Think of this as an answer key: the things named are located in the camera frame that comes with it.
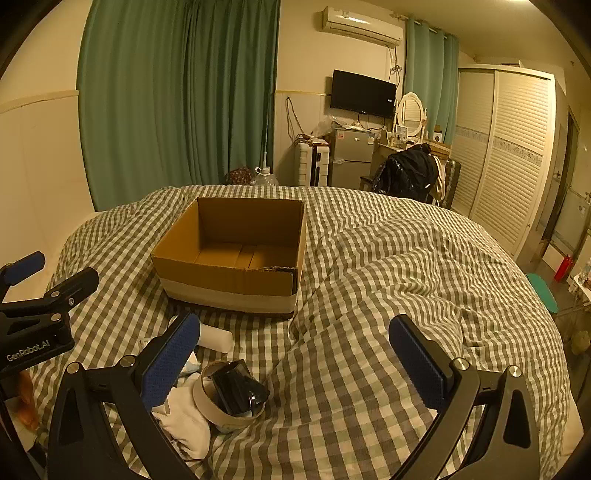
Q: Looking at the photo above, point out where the person's left hand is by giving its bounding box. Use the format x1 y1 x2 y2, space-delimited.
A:
17 373 41 432

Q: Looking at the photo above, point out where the white louvred wardrobe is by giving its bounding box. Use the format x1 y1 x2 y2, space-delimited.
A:
450 65 568 264

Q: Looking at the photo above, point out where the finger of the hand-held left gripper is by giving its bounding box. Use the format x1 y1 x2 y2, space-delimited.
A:
0 251 47 303
0 268 100 324

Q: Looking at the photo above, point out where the checkered blanket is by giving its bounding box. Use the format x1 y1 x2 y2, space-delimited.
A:
32 185 583 480

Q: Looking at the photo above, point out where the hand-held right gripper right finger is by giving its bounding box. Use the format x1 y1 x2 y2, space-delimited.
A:
389 315 541 480

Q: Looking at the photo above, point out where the teal stool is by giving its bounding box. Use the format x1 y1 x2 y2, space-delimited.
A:
525 273 559 315

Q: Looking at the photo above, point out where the white bottle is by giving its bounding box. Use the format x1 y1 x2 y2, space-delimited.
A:
196 323 233 354

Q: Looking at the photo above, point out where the white oval mirror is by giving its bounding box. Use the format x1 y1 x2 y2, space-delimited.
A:
396 92 426 139

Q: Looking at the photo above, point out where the wide green curtain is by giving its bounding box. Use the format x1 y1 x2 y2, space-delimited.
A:
76 0 281 210

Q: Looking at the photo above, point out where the narrow green curtain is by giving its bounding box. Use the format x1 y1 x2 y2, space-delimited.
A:
403 16 460 148

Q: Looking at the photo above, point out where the black wall television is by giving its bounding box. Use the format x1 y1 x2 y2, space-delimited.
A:
331 70 398 118

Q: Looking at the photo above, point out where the brown suitcase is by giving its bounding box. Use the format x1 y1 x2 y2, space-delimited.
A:
441 159 462 209

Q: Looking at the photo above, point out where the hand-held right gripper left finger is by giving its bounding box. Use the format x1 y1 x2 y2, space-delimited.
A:
47 313 215 480

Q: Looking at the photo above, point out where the clear plastic bag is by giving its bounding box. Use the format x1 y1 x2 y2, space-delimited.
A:
315 115 342 139

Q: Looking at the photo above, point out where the wooden dressing table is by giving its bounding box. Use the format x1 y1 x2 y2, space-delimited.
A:
375 136 451 185

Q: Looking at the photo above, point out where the white air conditioner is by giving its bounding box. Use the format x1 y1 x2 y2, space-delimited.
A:
318 6 404 47

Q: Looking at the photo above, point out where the brown cardboard box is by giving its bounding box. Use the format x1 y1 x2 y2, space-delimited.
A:
151 197 306 321

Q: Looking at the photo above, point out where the white suitcase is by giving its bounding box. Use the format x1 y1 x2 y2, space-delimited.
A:
295 141 332 188

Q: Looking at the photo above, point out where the silver fridge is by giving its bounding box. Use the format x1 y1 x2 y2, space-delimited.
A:
330 127 377 190

